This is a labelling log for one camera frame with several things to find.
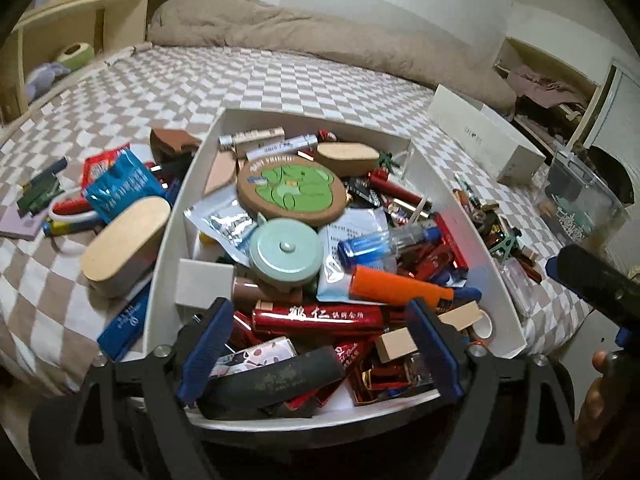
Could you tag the small white cube box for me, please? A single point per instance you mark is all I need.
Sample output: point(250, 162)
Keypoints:
point(205, 282)

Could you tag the beige duvet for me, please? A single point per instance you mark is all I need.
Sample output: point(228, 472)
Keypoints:
point(300, 35)

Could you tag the green plush toy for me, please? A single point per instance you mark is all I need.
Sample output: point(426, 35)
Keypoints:
point(75, 55)

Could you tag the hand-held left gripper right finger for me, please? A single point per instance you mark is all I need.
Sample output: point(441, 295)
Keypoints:
point(435, 350)

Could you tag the purple plush toy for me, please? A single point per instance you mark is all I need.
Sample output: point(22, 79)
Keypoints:
point(42, 77)

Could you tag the cream lighter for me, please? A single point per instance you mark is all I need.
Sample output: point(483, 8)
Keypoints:
point(252, 137)

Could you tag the orange lighter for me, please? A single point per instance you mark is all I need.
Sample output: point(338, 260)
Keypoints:
point(395, 285)

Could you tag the round cork coaster green dinosaur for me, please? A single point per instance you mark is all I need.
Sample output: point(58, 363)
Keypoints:
point(290, 190)

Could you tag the white shoe box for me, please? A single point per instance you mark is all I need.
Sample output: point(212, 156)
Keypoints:
point(480, 130)

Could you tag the blue foil packet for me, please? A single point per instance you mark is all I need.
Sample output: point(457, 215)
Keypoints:
point(122, 185)

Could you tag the black lighter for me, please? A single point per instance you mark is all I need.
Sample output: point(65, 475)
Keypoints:
point(270, 380)

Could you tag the dark cloth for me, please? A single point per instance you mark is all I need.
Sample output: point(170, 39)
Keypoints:
point(610, 170)

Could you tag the red lighter gold print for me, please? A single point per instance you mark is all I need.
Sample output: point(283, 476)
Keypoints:
point(315, 317)

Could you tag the red foil packet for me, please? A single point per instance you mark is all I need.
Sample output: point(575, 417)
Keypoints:
point(97, 167)

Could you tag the small oval wooden box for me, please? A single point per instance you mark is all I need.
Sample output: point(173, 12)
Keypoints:
point(345, 157)

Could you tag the green plastic clip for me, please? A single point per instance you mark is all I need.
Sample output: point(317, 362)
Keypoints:
point(42, 199)

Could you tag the mint green round lidded pot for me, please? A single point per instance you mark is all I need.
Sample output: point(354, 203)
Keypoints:
point(285, 255)

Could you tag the blue and yellow lighter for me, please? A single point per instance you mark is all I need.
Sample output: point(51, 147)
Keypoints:
point(60, 227)

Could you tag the wooden bedside shelf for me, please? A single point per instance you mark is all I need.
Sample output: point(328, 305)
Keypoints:
point(50, 15)

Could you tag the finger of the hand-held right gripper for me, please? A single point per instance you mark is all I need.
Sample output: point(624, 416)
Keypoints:
point(595, 280)

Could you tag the glossy blue lighter white print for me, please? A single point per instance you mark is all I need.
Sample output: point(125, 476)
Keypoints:
point(122, 327)

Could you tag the clear blue lighter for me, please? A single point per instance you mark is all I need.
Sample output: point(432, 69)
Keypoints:
point(380, 245)

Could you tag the pile of clothes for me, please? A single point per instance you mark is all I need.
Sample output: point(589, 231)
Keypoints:
point(545, 90)

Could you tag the white cardboard box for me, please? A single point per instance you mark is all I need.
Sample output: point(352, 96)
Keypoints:
point(165, 260)

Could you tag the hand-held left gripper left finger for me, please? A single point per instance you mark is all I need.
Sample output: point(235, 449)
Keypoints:
point(202, 355)

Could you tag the pile of mixed trinkets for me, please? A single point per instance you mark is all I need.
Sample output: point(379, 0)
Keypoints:
point(495, 225)

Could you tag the large oval wooden box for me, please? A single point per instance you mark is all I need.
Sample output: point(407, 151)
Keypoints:
point(125, 245)

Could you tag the purple notepad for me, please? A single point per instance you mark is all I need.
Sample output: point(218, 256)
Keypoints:
point(20, 222)

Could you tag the person's right hand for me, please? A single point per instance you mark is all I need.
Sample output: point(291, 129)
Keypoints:
point(590, 410)

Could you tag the clear plastic storage bin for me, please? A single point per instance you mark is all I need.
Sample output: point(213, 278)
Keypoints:
point(580, 200)

